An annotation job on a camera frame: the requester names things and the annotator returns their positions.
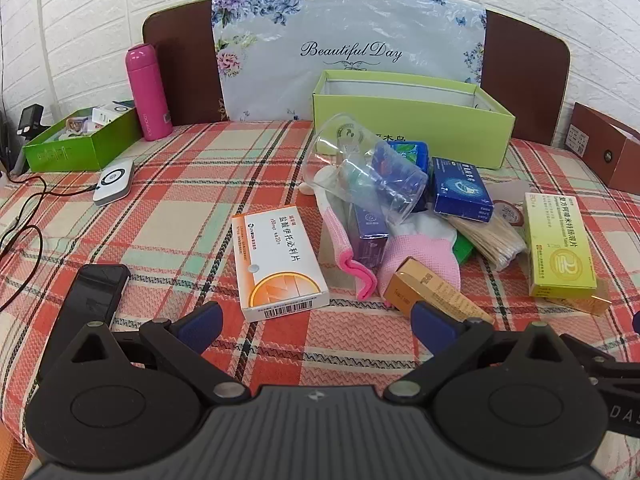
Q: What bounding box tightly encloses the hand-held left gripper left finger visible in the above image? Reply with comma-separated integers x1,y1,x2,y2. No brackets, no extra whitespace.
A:
47,301,251,407

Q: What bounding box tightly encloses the small golden box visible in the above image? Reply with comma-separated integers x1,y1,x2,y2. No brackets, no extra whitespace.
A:
542,290,613,317

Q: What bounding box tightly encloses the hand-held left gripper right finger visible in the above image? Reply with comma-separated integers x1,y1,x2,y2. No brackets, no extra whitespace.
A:
382,302,577,405

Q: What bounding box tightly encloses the white round-button device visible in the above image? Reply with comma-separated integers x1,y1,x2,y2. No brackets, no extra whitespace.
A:
93,158,136,206

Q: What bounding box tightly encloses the dark green cardboard box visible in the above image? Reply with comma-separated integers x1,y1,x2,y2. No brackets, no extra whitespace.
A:
22,101,144,173

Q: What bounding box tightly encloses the black desk gadget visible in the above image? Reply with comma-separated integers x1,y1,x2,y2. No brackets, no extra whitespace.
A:
17,104,46,137

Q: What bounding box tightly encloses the golden brown carton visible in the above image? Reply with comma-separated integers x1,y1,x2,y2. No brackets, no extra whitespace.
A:
383,256,495,325

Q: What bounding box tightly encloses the black cable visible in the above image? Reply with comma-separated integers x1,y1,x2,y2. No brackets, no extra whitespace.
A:
0,170,101,273

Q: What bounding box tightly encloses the blue medicine box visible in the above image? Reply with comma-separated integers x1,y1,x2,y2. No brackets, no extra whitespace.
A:
430,156,495,223

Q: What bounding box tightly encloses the white orange medicine box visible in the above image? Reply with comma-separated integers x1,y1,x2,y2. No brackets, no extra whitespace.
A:
231,206,330,323

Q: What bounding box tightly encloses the purple small box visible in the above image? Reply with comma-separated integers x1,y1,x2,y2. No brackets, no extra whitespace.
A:
349,201,390,267

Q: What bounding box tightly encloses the bag of cotton swabs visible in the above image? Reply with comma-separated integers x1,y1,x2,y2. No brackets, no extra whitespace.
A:
444,212,529,275

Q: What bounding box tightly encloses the pink thermos bottle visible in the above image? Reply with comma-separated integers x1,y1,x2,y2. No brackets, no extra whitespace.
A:
125,43,173,142

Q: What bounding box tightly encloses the yellow medicine box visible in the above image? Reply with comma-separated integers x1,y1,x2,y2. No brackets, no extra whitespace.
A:
523,192,599,302

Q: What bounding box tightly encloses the floral printed plastic bag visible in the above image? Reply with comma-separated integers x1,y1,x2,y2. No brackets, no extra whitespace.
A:
211,0,488,122

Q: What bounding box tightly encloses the white glove pink cuff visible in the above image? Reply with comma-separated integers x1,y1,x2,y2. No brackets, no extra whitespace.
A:
375,210,463,306
300,165,381,302

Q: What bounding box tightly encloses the brown wooden headboard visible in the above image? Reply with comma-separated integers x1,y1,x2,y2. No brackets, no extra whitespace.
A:
142,7,572,147

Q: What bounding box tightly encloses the light green cardboard box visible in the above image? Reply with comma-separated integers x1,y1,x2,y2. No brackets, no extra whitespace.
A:
312,70,516,170

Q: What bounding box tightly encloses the clear plastic cup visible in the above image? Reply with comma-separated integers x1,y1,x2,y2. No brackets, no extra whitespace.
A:
302,112,430,227

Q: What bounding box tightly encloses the blue gum container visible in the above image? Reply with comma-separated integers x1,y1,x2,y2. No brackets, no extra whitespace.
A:
386,140,432,173

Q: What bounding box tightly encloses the small white box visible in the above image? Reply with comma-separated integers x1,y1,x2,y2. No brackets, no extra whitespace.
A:
92,101,137,125

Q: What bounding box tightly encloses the brown cardboard box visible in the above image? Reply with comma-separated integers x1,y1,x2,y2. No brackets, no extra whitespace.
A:
570,101,640,189

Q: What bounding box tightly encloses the red plaid bedsheet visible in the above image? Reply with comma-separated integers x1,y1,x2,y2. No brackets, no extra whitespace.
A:
0,120,640,461

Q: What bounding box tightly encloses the small printed packet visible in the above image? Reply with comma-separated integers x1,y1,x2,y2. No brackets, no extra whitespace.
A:
59,116,96,141

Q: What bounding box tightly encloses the black smartphone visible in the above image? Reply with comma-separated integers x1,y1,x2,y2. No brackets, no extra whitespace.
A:
37,263,132,378

